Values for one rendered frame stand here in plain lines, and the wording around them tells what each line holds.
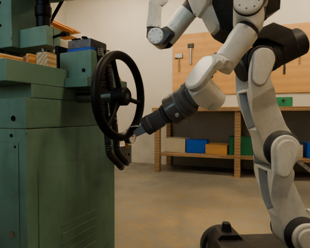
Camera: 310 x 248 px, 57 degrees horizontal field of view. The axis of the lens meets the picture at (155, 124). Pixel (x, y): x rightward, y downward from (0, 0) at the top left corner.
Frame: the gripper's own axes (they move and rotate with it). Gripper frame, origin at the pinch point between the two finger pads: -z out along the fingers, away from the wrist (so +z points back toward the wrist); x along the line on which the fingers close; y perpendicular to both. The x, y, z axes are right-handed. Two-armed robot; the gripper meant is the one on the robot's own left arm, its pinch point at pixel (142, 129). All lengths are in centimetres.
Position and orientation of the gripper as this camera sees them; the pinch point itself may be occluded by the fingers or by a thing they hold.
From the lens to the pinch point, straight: 89.9
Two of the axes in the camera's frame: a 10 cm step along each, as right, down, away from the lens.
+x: 3.5, -1.9, 9.2
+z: 7.8, -4.9, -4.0
